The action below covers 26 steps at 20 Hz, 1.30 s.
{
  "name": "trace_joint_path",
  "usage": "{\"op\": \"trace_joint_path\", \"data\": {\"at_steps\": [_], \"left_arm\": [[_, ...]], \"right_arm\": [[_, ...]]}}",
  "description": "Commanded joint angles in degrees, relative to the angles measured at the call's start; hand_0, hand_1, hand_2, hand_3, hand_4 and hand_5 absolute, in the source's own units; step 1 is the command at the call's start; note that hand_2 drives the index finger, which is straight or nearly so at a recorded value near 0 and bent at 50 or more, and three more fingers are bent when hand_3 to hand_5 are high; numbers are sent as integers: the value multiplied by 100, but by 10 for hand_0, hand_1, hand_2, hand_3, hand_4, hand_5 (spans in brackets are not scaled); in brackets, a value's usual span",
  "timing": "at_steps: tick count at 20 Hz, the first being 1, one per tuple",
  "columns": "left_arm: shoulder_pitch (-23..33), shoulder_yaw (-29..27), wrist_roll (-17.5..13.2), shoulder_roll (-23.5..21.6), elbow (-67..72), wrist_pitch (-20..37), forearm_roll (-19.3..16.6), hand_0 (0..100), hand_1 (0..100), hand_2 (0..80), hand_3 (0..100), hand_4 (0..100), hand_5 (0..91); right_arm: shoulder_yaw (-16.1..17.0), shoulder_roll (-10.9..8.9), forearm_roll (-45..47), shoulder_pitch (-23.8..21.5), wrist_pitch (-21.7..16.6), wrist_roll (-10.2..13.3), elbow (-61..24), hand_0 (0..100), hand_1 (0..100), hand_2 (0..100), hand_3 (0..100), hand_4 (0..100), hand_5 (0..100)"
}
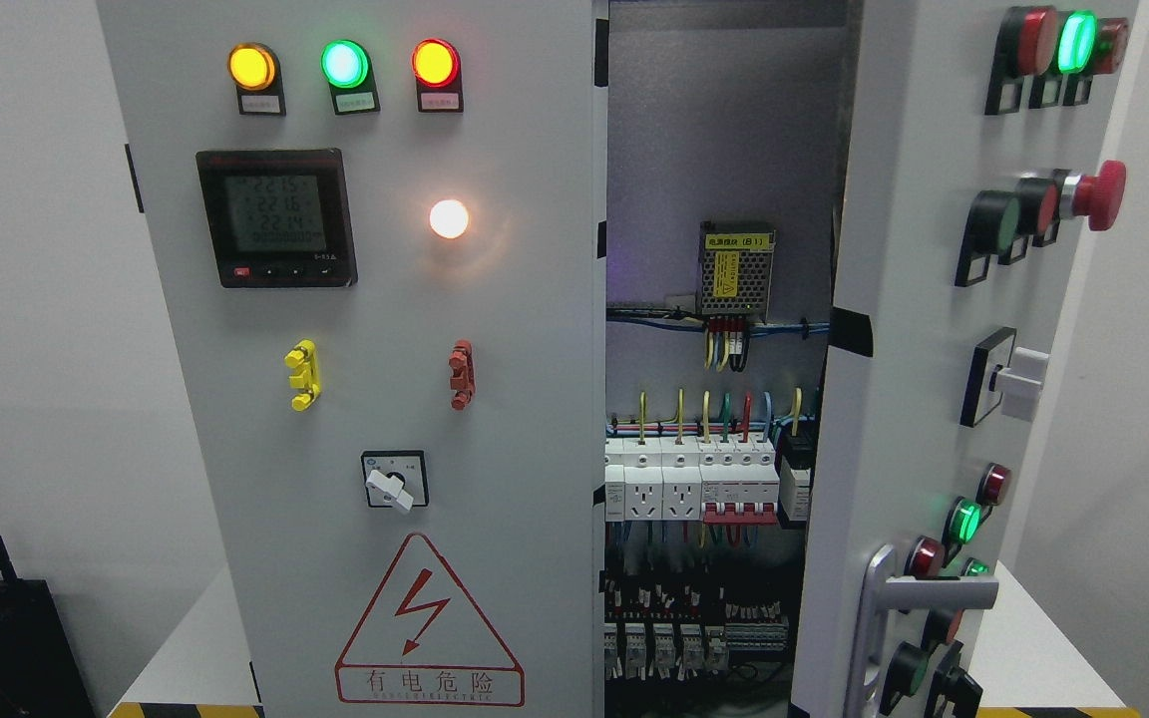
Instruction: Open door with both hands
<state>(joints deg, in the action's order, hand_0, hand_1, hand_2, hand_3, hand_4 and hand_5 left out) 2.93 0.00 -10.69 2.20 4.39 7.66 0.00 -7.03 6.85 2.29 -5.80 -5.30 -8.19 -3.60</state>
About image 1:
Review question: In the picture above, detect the red indicator lamp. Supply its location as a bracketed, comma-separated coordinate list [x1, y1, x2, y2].
[411, 38, 460, 88]

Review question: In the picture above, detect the red terminal post block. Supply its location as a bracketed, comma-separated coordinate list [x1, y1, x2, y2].
[448, 339, 476, 412]

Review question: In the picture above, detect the red electric hazard warning sticker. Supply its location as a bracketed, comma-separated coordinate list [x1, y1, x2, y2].
[334, 533, 526, 707]

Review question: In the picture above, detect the black digital power meter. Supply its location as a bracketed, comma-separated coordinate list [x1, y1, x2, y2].
[195, 149, 357, 289]

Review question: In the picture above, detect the grey cabinet door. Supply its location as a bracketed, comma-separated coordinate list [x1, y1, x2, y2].
[97, 1, 607, 717]
[792, 1, 1138, 717]

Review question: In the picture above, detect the black box on left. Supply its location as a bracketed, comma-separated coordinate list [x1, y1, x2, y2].
[0, 536, 95, 717]

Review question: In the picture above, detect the metal mesh power supply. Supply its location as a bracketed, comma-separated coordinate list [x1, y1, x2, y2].
[696, 221, 778, 319]

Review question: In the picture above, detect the silver door handle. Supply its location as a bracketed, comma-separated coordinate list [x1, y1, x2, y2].
[842, 542, 998, 717]

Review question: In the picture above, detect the red emergency stop button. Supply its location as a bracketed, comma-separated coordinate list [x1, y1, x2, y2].
[1056, 160, 1127, 231]

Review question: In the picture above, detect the black white surge protector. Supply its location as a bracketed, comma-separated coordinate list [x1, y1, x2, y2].
[778, 429, 816, 528]

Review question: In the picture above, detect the yellow terminal post block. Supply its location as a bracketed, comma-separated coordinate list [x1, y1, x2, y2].
[283, 339, 322, 412]

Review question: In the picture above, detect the white rotary selector switch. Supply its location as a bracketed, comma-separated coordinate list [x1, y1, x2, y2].
[360, 450, 429, 514]

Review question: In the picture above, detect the green indicator lamp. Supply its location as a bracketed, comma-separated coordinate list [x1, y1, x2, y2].
[321, 38, 371, 90]

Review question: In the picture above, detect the white right door selector switch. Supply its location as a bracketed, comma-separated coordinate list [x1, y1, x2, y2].
[961, 327, 1049, 427]

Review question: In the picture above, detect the lower relay terminal row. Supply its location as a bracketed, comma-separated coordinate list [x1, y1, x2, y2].
[600, 571, 793, 682]

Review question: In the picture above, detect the white socket breaker row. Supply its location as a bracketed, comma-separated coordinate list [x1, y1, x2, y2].
[603, 437, 702, 522]

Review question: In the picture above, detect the red handle circuit breaker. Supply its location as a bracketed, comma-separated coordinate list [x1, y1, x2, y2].
[697, 441, 779, 526]

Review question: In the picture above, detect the white glowing indicator lamp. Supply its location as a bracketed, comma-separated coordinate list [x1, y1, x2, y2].
[427, 198, 471, 239]

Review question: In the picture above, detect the yellow indicator lamp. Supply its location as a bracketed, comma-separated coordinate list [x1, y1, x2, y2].
[228, 43, 278, 94]

